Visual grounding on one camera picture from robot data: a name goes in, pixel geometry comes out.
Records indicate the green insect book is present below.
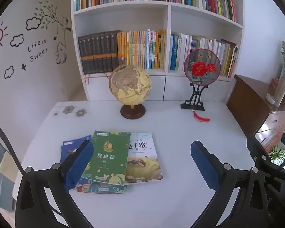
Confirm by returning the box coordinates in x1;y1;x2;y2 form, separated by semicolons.
82;131;131;185

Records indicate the white vase with branches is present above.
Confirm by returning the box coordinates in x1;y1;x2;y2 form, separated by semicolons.
274;41;285;107

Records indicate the row of black books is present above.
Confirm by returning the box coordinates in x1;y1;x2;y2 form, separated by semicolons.
78;30;121;75

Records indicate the embroidered round fan on stand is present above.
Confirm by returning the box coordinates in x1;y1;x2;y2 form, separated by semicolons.
181;48;221;111

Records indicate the white bookshelf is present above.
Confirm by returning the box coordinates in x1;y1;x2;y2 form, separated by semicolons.
71;0;244;102

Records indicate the green potted plant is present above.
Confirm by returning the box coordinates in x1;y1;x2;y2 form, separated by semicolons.
269;145;285;165

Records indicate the red tassel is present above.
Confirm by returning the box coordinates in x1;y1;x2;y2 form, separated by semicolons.
192;110;211;123

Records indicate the rabbit hill book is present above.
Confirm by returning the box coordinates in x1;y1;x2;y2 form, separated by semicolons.
125;133;163;185

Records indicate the brown wooden cabinet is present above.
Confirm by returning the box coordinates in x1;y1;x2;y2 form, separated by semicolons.
226;75;285;152

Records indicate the dark blue book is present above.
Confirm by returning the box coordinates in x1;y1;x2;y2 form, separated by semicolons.
60;135;93;188

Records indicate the yellow desk globe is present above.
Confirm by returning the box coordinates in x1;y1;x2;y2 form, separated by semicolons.
108;65;152;120

